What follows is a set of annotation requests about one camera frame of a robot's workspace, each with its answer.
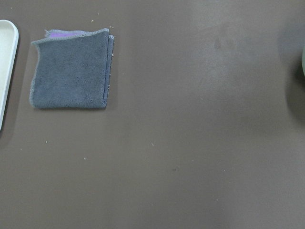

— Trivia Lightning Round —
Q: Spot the cream rabbit tray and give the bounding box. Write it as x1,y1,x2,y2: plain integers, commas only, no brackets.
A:
0,20,19,129

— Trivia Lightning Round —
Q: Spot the grey folded cloth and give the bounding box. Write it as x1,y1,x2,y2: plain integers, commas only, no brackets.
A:
29,28,114,109

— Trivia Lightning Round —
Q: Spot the mint green bowl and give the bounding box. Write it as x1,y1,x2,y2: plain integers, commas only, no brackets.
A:
302,46,305,76

